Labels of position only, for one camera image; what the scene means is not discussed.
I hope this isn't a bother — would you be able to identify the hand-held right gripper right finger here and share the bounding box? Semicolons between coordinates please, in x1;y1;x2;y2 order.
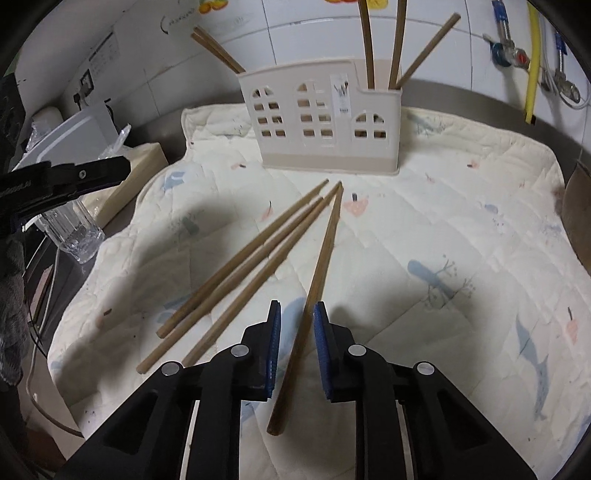
313;301;539;480

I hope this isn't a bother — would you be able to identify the braided metal hose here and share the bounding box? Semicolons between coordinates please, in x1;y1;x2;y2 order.
553;31;570;80
491;0;509;43

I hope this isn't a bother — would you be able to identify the metal valve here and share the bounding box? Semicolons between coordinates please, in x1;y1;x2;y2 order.
551;69;585;101
484;33;530;71

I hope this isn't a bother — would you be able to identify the cream printed quilted mat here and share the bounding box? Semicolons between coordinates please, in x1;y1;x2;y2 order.
46;105;585;480

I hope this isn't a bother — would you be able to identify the wooden chopstick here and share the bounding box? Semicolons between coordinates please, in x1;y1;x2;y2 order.
267;186;345;438
193;26;246;73
191;33;241;75
156;179;330;339
136;196;324;374
359;0;376;90
182;181;343;367
396;13;461;89
388;0;408;90

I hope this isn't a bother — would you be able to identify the white bundle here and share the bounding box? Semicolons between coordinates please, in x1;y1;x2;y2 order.
31;106;65;139

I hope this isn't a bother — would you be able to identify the beige paper stack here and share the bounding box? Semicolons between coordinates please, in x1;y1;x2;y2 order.
78;143;169;227

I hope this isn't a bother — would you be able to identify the yellow gas hose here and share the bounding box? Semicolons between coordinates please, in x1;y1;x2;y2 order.
524;0;544;125

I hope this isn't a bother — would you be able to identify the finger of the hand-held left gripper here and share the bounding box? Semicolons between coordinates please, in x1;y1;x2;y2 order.
28;155;133;217

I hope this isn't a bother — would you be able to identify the clear glass pitcher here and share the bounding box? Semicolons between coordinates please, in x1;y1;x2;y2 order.
46;198;106;265

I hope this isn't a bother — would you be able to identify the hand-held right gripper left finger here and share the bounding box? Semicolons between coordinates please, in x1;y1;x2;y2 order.
65;300;282;480

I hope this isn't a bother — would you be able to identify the bronze metal bowl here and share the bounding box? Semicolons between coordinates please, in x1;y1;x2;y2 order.
561;159;591;278

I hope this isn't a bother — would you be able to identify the white wall notice sticker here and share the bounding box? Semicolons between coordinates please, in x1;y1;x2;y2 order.
88;31;122;79

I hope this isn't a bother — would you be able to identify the clear plastic bag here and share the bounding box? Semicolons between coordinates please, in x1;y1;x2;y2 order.
105;124;136;155

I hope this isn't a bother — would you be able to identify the white plastic board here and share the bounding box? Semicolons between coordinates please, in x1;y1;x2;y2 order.
14;104;116;171

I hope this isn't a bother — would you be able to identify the cream plastic utensil holder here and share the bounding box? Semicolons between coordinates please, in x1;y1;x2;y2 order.
238;58;403;177

